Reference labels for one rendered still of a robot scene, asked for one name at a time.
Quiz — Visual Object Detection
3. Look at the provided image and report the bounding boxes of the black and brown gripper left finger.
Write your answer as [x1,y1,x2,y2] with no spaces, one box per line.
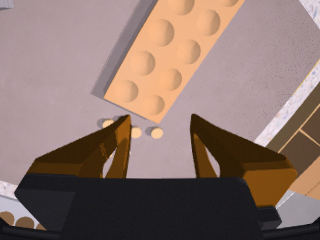
[25,114,132,178]

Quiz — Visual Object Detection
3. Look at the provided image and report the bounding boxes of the orange tray with round pockets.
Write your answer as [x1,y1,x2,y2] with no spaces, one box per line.
[104,0,245,124]

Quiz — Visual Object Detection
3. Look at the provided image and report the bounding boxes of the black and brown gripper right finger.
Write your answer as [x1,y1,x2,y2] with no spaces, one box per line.
[190,114,297,208]

